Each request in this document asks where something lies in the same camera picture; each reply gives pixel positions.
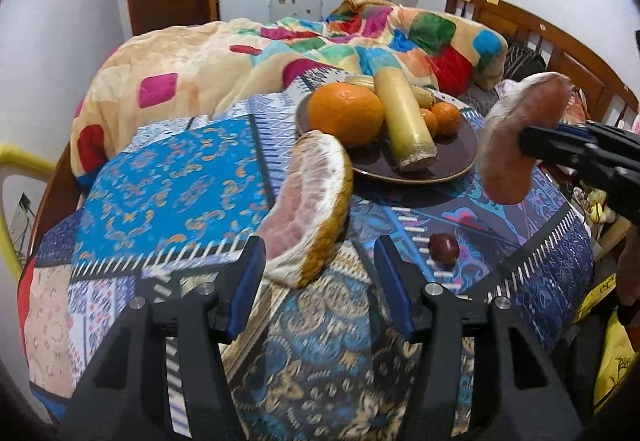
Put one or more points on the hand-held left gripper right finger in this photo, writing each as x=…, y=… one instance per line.
x=395, y=291

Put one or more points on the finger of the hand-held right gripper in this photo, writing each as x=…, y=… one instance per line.
x=575, y=127
x=550, y=143

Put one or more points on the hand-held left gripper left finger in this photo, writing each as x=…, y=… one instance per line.
x=247, y=286

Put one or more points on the peeled pink pomelo segment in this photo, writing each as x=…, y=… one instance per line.
x=500, y=161

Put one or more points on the dark purple plate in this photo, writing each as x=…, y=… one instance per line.
x=450, y=156

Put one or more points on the pomelo piece with yellow peel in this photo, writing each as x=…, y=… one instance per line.
x=310, y=201

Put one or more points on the small orange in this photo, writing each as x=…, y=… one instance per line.
x=446, y=118
x=429, y=122

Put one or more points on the long yellow sugarcane piece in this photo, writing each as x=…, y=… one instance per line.
x=400, y=121

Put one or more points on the large orange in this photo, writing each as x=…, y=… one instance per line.
x=345, y=113

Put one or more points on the small red fruit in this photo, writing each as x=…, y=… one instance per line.
x=444, y=248

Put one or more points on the black backpack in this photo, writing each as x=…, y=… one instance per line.
x=522, y=61

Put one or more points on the wooden bed headboard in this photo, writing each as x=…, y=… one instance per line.
x=530, y=28

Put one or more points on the blue patterned bedsheet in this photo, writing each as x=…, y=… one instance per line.
x=175, y=181

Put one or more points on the yellow plastic bag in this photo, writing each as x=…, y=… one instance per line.
x=615, y=356

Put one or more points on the colourful patchwork blanket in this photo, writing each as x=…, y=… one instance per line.
x=175, y=56

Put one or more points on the yellow foam tube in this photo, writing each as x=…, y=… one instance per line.
x=20, y=155

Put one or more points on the white appliance box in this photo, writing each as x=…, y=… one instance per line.
x=295, y=3

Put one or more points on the wooden bed side rail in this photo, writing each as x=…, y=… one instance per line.
x=55, y=201

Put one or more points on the wall socket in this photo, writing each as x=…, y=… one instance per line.
x=24, y=208

